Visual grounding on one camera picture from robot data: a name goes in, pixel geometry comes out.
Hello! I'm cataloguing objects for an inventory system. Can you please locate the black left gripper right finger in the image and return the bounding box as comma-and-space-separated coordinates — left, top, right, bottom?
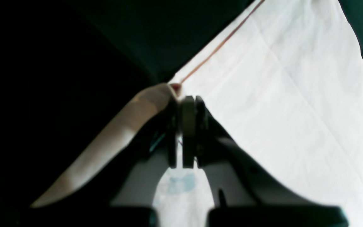
180, 96, 349, 227

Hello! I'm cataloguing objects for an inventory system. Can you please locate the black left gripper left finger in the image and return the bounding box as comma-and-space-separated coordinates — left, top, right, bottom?
18, 95, 180, 227

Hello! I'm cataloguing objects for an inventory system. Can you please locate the pink T-shirt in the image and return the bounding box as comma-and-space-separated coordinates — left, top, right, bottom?
28, 0, 363, 227

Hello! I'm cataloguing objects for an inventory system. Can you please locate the black table cloth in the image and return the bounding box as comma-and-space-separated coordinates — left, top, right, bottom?
0, 0, 363, 227

